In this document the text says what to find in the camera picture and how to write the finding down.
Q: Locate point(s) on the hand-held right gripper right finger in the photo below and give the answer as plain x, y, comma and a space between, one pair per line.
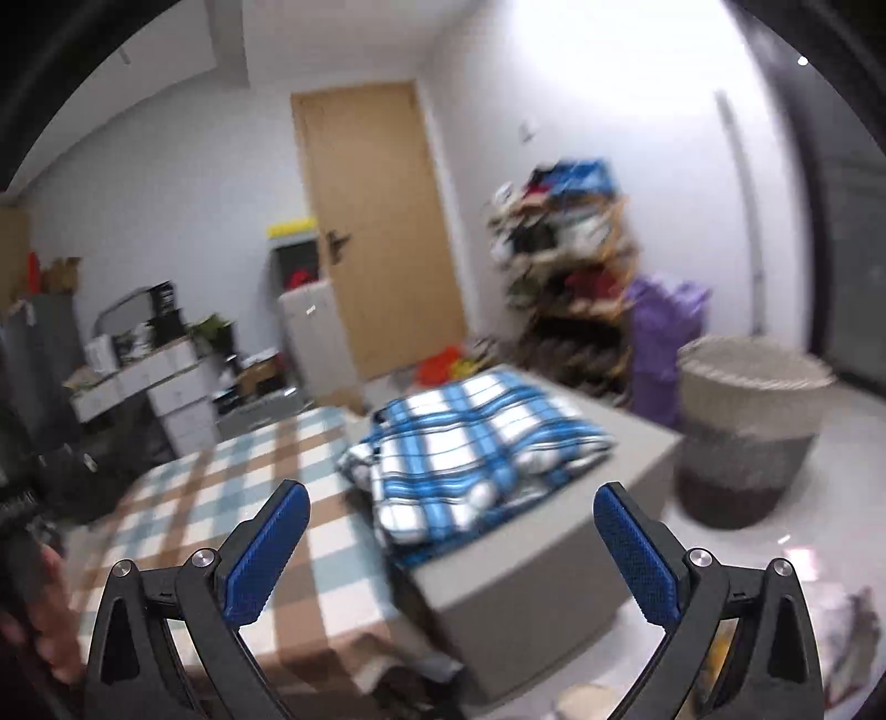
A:
637, 554

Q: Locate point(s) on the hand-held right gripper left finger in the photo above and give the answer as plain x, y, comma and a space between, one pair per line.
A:
266, 554

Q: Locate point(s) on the blue plaid shirt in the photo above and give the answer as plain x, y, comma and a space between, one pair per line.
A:
471, 443

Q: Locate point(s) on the person's left hand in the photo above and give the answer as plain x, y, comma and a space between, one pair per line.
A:
52, 623

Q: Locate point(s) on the black bag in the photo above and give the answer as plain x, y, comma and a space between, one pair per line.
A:
90, 484

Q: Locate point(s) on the grey low table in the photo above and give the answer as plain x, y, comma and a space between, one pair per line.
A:
554, 588

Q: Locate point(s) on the grey plastic storage bin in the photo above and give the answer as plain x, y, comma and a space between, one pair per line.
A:
259, 405

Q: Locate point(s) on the woven laundry basket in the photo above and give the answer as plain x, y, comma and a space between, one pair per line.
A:
747, 429

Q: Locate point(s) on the cardboard box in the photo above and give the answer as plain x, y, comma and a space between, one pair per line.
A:
259, 377

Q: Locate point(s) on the dark grey wardrobe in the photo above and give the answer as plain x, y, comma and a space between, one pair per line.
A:
34, 332

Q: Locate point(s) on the white drawer desk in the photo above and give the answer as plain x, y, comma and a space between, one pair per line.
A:
180, 394

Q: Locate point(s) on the purple bag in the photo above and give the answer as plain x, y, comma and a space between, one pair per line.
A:
657, 346

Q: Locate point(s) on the white metal locker cabinet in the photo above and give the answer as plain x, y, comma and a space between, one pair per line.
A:
318, 346

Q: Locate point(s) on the dark green plant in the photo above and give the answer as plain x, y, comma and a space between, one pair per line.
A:
211, 332

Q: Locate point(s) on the grey cloth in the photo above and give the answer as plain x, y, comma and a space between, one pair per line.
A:
851, 644

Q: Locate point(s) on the black box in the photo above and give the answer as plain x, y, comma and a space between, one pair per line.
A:
165, 308

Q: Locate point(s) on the yellow bag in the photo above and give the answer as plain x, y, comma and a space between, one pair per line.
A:
471, 363

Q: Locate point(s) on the red cloth item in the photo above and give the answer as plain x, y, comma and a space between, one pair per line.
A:
301, 278

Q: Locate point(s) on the wooden shoe rack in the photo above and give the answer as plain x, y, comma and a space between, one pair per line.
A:
567, 277

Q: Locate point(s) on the yellow box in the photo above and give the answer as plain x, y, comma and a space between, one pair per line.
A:
291, 227

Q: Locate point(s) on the wooden door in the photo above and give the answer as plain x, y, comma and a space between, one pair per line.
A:
381, 242

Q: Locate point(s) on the dark glass door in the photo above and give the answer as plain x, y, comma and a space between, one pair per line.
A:
844, 242

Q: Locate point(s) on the white wall pipe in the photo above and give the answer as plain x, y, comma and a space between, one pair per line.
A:
744, 208

